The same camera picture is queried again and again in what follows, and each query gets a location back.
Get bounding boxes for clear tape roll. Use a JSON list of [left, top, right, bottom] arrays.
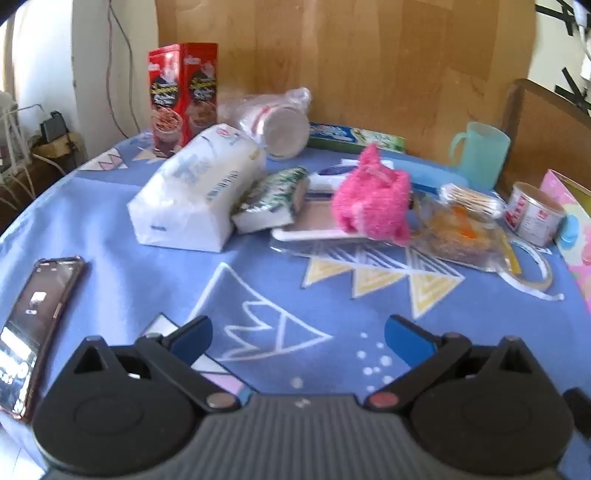
[[497, 236, 565, 302]]

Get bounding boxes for snack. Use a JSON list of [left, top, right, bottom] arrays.
[[412, 184, 522, 274]]

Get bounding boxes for pink fluffy sock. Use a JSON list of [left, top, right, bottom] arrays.
[[332, 144, 412, 245]]

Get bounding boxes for green patterned tissue pack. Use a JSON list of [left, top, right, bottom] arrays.
[[231, 167, 310, 234]]

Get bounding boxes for white blue wipes pack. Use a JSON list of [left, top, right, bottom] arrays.
[[307, 158, 395, 200]]

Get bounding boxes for blue patterned tablecloth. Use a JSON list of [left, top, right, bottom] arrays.
[[0, 134, 591, 480]]

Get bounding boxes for large white tissue pack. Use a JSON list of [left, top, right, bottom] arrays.
[[127, 124, 266, 253]]

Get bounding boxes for red white tin can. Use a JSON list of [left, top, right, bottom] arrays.
[[504, 182, 565, 247]]

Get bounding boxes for pink macaron biscuit tin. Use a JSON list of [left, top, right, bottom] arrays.
[[541, 169, 591, 307]]

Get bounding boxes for teal plastic mug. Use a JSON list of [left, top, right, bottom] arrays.
[[449, 121, 511, 190]]

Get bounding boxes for green blue toothpaste box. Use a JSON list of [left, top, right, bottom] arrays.
[[308, 122, 406, 154]]

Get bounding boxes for plastic cups in bag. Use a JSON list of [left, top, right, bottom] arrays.
[[218, 87, 312, 161]]

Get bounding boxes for brown chair back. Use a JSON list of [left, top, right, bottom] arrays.
[[496, 79, 590, 199]]

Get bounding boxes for red cereal box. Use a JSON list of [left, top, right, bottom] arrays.
[[148, 42, 218, 157]]

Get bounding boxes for wooden pattern wall panel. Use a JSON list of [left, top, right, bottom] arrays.
[[156, 0, 536, 163]]

